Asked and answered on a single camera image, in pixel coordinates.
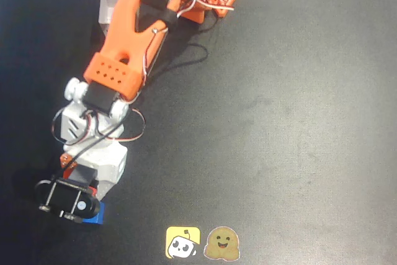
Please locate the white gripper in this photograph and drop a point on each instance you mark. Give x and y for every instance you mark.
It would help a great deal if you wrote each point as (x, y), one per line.
(105, 166)

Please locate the orange and white robot arm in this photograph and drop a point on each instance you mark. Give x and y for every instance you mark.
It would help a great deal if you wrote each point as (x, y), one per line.
(124, 29)

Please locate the blue cube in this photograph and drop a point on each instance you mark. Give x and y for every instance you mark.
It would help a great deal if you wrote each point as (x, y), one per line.
(99, 215)

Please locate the yellow robot sticker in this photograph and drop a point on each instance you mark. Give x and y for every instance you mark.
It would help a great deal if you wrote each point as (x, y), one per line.
(183, 242)

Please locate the hugging face emoji sticker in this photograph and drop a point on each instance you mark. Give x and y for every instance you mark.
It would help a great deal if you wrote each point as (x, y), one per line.
(221, 243)

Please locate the clear plastic box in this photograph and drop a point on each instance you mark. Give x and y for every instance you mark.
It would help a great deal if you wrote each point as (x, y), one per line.
(108, 1)

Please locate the black table mat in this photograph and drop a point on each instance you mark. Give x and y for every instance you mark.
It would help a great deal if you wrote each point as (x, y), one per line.
(294, 122)

